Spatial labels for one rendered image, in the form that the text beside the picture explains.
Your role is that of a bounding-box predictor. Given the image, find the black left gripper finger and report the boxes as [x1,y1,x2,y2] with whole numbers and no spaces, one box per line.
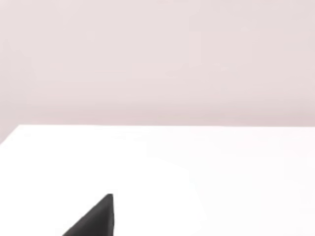
[61,193,115,236]

